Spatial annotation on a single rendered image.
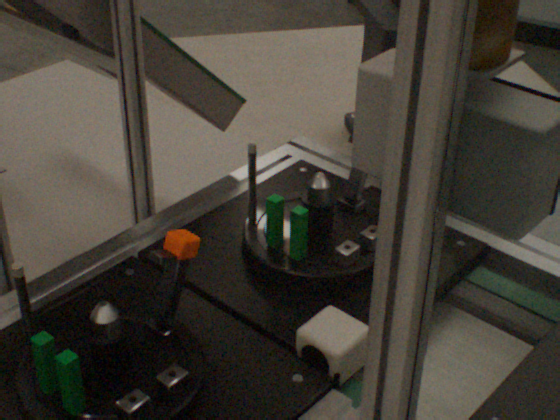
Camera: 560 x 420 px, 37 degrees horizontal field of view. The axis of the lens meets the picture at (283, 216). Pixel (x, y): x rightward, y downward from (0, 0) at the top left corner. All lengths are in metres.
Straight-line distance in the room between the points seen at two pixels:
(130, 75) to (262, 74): 0.62
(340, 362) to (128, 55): 0.35
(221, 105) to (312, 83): 0.46
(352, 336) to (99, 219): 0.47
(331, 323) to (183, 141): 0.58
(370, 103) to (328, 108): 0.80
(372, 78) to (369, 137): 0.04
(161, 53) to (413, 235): 0.46
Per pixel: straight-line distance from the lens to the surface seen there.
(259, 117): 1.27
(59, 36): 0.90
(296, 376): 0.66
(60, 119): 1.29
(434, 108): 0.44
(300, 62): 1.46
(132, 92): 0.82
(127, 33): 0.80
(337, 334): 0.67
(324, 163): 0.95
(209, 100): 0.92
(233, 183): 0.91
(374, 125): 0.51
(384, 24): 1.07
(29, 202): 1.10
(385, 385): 0.56
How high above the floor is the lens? 1.44
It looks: 34 degrees down
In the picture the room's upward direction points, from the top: 1 degrees clockwise
